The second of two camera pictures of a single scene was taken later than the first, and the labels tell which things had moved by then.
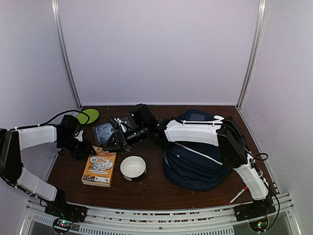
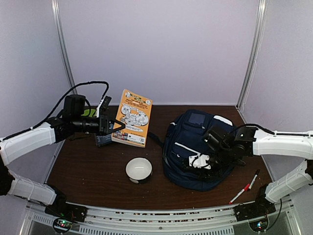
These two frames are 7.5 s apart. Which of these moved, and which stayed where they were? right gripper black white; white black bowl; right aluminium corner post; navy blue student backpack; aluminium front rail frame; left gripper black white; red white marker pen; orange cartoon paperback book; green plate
Moved: orange cartoon paperback book; left gripper black white; right gripper black white; white black bowl
Stayed: right aluminium corner post; red white marker pen; navy blue student backpack; green plate; aluminium front rail frame
